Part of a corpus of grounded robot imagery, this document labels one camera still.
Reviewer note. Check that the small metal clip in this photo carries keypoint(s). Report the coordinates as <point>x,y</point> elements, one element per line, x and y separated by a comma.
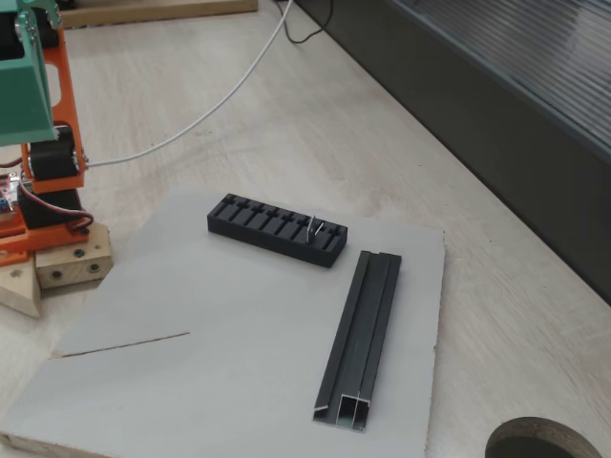
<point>312,229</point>

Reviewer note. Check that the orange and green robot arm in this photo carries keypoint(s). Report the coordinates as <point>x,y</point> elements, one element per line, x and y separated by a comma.
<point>62,95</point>

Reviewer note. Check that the beige wooden triangular block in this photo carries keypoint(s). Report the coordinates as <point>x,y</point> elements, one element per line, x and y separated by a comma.
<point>19,291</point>

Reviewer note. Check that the black slotted rack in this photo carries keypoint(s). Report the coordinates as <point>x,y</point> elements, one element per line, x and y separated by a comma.
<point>267,243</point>

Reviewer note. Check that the red controller circuit board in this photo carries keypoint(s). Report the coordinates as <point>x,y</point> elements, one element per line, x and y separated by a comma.
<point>6,193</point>

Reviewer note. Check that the wooden block with screws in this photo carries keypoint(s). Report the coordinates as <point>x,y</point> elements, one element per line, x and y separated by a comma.
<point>71,272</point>

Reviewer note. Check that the grey painted wooden board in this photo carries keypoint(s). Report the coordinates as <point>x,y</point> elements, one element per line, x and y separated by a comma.
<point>215,358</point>

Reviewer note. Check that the black aluminium profile rail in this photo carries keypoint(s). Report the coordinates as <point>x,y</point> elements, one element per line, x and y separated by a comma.
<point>363,334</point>

